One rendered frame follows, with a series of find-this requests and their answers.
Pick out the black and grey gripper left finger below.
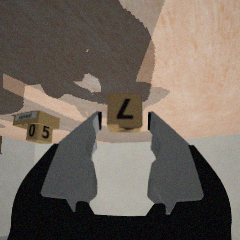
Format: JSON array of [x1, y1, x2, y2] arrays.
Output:
[[7, 111, 102, 240]]

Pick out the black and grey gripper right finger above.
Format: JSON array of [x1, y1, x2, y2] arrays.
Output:
[[147, 111, 232, 240]]

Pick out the tan wooden number cube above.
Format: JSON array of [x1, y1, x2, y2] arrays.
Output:
[[26, 124, 53, 144], [107, 93, 143, 133]]

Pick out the brown wooden tray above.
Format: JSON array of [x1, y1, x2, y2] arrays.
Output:
[[13, 111, 60, 130]]

